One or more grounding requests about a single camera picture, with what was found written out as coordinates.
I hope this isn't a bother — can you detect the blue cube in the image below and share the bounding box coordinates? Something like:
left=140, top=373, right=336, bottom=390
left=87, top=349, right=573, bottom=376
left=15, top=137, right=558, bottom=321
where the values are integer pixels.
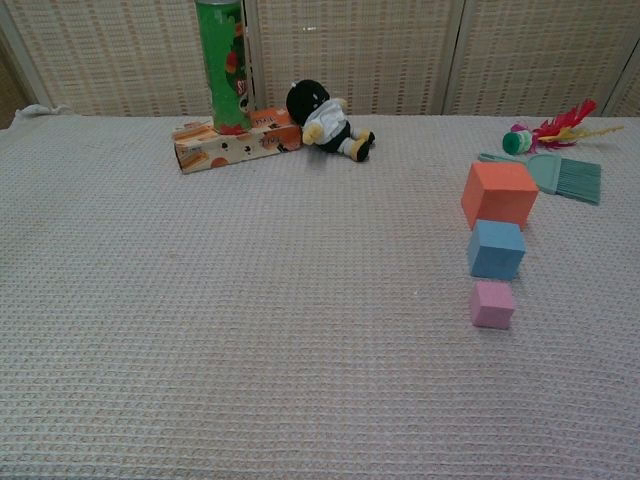
left=466, top=218, right=528, bottom=282

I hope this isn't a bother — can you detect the pink cube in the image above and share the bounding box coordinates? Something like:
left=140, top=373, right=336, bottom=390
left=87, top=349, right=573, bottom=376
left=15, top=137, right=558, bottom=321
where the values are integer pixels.
left=469, top=280, right=517, bottom=330

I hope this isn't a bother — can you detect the orange cube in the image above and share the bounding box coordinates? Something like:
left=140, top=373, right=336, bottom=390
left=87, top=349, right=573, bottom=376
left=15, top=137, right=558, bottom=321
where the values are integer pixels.
left=460, top=160, right=541, bottom=233

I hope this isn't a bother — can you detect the beige woven tablecloth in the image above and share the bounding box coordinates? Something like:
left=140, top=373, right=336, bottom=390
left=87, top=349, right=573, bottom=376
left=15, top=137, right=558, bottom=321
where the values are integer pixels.
left=0, top=103, right=640, bottom=480

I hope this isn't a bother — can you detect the black-headed plush doll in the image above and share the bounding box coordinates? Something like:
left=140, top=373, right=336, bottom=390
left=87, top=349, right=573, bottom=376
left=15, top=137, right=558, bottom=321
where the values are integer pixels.
left=285, top=78, right=377, bottom=163

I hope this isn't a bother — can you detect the orange snack box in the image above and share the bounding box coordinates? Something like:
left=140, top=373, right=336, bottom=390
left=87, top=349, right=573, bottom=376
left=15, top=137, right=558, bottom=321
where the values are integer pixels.
left=171, top=106, right=305, bottom=176

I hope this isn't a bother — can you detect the woven folding screen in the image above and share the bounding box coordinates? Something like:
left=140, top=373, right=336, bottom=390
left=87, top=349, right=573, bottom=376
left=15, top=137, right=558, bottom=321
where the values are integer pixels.
left=0, top=0, right=640, bottom=119

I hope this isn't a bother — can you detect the green chips can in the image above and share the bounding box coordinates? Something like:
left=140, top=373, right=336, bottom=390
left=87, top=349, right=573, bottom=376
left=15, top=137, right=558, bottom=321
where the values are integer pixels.
left=194, top=0, right=254, bottom=137

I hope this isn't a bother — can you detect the red feather shuttlecock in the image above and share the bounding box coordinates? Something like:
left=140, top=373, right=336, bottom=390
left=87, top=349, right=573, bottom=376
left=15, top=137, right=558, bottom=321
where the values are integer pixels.
left=501, top=97, right=625, bottom=156

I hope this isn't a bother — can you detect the teal mini dustpan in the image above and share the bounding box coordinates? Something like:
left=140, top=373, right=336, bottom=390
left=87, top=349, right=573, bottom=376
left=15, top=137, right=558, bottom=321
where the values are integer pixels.
left=476, top=151, right=564, bottom=196

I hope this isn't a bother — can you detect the teal mini brush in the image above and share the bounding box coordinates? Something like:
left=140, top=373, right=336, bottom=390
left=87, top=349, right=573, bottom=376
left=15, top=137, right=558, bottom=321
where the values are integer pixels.
left=552, top=159, right=603, bottom=207

